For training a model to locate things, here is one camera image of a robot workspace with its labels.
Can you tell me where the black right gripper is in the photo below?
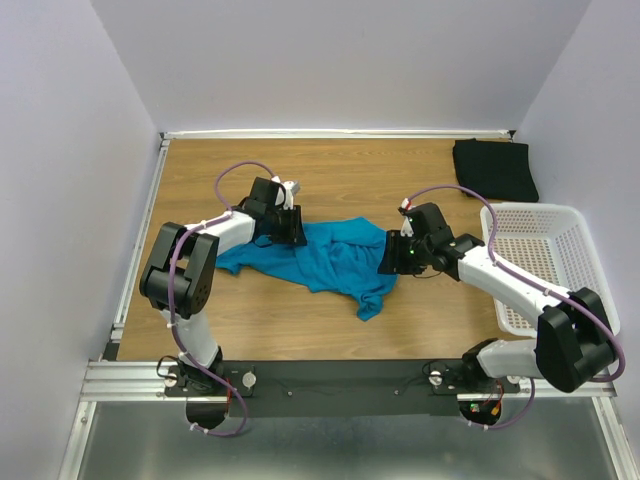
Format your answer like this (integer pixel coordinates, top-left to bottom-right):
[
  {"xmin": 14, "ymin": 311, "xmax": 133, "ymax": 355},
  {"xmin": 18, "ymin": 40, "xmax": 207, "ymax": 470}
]
[{"xmin": 375, "ymin": 229, "xmax": 431, "ymax": 275}]

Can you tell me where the blue t shirt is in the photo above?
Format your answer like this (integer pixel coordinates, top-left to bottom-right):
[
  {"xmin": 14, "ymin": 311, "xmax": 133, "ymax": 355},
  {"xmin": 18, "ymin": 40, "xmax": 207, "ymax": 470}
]
[{"xmin": 216, "ymin": 217, "xmax": 397, "ymax": 322}]

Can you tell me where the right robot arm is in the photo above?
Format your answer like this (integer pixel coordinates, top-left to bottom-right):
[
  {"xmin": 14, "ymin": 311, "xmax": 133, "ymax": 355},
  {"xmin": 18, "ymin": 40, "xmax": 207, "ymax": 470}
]
[{"xmin": 378, "ymin": 201, "xmax": 624, "ymax": 393}]

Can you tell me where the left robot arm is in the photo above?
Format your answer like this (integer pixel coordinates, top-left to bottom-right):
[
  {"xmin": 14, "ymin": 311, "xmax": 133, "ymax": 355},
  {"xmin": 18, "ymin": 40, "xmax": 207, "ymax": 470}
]
[{"xmin": 139, "ymin": 176, "xmax": 307, "ymax": 395}]

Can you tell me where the folded black t shirt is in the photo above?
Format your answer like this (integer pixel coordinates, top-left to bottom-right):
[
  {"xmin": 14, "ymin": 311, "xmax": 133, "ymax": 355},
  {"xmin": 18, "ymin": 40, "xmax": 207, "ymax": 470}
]
[{"xmin": 452, "ymin": 139, "xmax": 540, "ymax": 203}]

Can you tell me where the white plastic basket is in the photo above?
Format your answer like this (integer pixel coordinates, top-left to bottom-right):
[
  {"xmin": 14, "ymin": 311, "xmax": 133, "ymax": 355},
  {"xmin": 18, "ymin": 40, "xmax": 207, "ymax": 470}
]
[{"xmin": 480, "ymin": 202, "xmax": 620, "ymax": 334}]

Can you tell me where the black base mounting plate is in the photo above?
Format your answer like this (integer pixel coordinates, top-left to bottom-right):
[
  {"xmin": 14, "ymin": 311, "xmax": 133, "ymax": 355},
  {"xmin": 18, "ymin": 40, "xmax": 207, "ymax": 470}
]
[{"xmin": 156, "ymin": 359, "xmax": 520, "ymax": 429}]

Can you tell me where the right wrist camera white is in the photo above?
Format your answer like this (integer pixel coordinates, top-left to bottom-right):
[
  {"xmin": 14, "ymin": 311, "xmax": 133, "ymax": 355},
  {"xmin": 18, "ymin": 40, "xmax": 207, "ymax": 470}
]
[{"xmin": 398, "ymin": 198, "xmax": 414, "ymax": 238}]

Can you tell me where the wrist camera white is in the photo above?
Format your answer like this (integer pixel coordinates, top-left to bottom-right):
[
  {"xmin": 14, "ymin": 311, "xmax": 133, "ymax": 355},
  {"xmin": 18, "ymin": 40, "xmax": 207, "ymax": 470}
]
[
  {"xmin": 398, "ymin": 198, "xmax": 414, "ymax": 238},
  {"xmin": 271, "ymin": 176, "xmax": 300, "ymax": 210}
]

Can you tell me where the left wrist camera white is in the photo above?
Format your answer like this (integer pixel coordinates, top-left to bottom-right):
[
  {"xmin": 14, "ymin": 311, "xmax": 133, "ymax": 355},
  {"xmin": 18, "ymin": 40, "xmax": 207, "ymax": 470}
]
[{"xmin": 271, "ymin": 176, "xmax": 300, "ymax": 210}]

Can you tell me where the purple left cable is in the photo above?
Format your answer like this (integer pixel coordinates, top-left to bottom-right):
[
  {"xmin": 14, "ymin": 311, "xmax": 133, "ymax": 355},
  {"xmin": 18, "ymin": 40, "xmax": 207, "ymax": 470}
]
[{"xmin": 167, "ymin": 160, "xmax": 281, "ymax": 438}]

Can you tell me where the purple cable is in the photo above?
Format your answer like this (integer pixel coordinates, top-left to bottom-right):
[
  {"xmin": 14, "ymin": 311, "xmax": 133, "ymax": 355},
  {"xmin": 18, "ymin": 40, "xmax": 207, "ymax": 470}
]
[
  {"xmin": 167, "ymin": 160, "xmax": 281, "ymax": 438},
  {"xmin": 404, "ymin": 184, "xmax": 627, "ymax": 432}
]

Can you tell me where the aluminium left rail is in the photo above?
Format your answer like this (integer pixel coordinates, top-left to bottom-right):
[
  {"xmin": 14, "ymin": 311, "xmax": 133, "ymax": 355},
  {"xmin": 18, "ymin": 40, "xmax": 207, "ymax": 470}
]
[{"xmin": 100, "ymin": 134, "xmax": 170, "ymax": 361}]

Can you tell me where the aluminium rail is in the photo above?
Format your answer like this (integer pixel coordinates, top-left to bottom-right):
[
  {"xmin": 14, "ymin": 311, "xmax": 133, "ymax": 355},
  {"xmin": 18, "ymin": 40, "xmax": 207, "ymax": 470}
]
[
  {"xmin": 161, "ymin": 128, "xmax": 512, "ymax": 140},
  {"xmin": 80, "ymin": 361, "xmax": 617, "ymax": 402},
  {"xmin": 100, "ymin": 134, "xmax": 170, "ymax": 361}
]

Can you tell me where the aluminium back rail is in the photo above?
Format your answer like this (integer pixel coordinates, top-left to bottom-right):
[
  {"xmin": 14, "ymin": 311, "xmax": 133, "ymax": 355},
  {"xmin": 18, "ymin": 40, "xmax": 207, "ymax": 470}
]
[{"xmin": 161, "ymin": 128, "xmax": 512, "ymax": 140}]

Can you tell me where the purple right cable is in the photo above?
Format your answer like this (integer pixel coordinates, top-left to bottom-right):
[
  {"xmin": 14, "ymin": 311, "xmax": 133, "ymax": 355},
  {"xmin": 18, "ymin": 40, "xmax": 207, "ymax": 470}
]
[{"xmin": 404, "ymin": 184, "xmax": 627, "ymax": 432}]

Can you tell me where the aluminium front rail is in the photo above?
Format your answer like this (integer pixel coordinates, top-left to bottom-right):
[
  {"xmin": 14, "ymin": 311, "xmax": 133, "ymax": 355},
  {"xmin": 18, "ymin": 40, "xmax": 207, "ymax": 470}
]
[{"xmin": 80, "ymin": 361, "xmax": 617, "ymax": 402}]

